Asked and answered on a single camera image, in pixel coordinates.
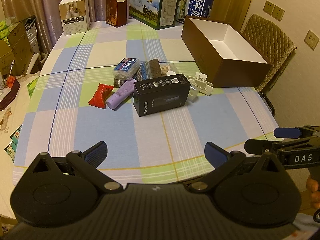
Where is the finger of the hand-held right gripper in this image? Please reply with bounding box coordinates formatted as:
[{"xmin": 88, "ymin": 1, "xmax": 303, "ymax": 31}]
[
  {"xmin": 244, "ymin": 136, "xmax": 320, "ymax": 155},
  {"xmin": 273, "ymin": 126, "xmax": 320, "ymax": 139}
]

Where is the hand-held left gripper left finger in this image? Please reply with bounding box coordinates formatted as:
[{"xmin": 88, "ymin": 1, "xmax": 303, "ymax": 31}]
[{"xmin": 24, "ymin": 141, "xmax": 123, "ymax": 193}]

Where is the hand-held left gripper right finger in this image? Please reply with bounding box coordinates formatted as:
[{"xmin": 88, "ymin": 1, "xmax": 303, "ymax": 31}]
[{"xmin": 185, "ymin": 142, "xmax": 292, "ymax": 193}]

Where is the red snack packet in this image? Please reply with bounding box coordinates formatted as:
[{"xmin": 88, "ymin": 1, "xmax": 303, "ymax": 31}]
[{"xmin": 88, "ymin": 83, "xmax": 114, "ymax": 109}]

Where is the purple cosmetic tube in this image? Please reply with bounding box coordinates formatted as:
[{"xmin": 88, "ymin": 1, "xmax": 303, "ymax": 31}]
[{"xmin": 106, "ymin": 79, "xmax": 137, "ymax": 110}]

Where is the small white plastic piece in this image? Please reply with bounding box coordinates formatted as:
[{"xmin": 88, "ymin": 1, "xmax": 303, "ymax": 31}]
[{"xmin": 187, "ymin": 86, "xmax": 199, "ymax": 102}]

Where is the clear plastic cup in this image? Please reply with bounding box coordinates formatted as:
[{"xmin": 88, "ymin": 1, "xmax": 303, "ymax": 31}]
[{"xmin": 192, "ymin": 72, "xmax": 214, "ymax": 96}]

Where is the black product box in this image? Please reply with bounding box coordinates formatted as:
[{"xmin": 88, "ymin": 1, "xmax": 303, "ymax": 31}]
[{"xmin": 133, "ymin": 74, "xmax": 192, "ymax": 117}]

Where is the large white box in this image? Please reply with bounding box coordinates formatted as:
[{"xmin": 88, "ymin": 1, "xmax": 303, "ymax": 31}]
[{"xmin": 181, "ymin": 15, "xmax": 273, "ymax": 88}]

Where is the blue tissue packet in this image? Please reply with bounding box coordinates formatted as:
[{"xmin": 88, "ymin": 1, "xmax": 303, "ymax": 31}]
[{"xmin": 112, "ymin": 58, "xmax": 140, "ymax": 80}]

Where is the bag of cotton swabs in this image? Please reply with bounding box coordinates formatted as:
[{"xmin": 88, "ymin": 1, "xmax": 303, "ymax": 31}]
[{"xmin": 159, "ymin": 64, "xmax": 179, "ymax": 78}]

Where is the striped knit sock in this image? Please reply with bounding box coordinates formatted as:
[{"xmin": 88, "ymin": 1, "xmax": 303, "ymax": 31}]
[{"xmin": 114, "ymin": 59, "xmax": 160, "ymax": 88}]

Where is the person's right hand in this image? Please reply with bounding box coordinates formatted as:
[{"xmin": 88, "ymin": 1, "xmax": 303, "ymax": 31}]
[{"xmin": 306, "ymin": 174, "xmax": 320, "ymax": 209}]

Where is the stack of printed packets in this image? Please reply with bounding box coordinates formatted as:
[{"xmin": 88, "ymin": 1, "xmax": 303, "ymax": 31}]
[{"xmin": 4, "ymin": 124, "xmax": 23, "ymax": 164}]

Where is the green packet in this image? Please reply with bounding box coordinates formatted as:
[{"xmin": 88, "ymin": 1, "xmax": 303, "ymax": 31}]
[{"xmin": 26, "ymin": 79, "xmax": 42, "ymax": 98}]

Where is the beige printed cloth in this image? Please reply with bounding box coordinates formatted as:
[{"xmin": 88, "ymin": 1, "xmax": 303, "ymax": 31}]
[{"xmin": 0, "ymin": 72, "xmax": 42, "ymax": 140}]

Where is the quilted tan chair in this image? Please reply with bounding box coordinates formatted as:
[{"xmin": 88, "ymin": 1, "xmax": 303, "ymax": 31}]
[{"xmin": 240, "ymin": 14, "xmax": 297, "ymax": 117}]

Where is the dark wooden tray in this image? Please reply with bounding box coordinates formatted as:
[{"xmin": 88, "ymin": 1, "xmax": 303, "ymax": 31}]
[{"xmin": 0, "ymin": 79, "xmax": 21, "ymax": 110}]

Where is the plain cardboard box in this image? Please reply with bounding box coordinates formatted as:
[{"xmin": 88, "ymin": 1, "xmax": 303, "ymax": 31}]
[{"xmin": 0, "ymin": 22, "xmax": 35, "ymax": 77}]

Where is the white product box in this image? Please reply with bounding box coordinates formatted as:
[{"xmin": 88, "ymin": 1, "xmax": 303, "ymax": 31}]
[{"xmin": 59, "ymin": 0, "xmax": 91, "ymax": 36}]

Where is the dark red paper box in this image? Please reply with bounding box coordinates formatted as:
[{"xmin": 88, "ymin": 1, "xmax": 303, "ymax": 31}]
[{"xmin": 105, "ymin": 0, "xmax": 128, "ymax": 27}]

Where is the blue milk carton box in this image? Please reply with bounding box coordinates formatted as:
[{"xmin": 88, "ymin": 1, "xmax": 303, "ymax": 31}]
[{"xmin": 166, "ymin": 0, "xmax": 215, "ymax": 25}]

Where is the green milk carton box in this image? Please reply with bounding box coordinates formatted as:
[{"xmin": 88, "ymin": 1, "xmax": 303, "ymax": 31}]
[{"xmin": 129, "ymin": 0, "xmax": 180, "ymax": 30}]

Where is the green tissue box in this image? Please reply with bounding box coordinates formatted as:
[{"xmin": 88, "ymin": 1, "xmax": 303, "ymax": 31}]
[{"xmin": 0, "ymin": 17, "xmax": 15, "ymax": 39}]

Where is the beige wall socket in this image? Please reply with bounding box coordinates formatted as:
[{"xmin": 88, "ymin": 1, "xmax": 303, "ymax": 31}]
[
  {"xmin": 272, "ymin": 5, "xmax": 285, "ymax": 22},
  {"xmin": 263, "ymin": 0, "xmax": 275, "ymax": 15},
  {"xmin": 304, "ymin": 30, "xmax": 320, "ymax": 50}
]

